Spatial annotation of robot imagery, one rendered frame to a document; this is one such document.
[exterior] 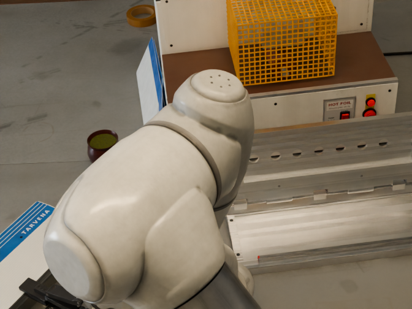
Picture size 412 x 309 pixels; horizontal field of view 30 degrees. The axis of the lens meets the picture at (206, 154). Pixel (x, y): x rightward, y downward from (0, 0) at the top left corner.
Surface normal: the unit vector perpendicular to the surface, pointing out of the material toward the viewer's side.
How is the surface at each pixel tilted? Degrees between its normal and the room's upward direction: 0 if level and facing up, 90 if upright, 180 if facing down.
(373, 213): 0
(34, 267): 0
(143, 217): 52
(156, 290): 85
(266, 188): 79
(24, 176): 0
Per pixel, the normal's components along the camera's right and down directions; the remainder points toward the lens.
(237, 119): 0.67, 0.20
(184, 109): -0.75, 0.32
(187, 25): 0.11, 0.64
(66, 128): -0.06, -0.76
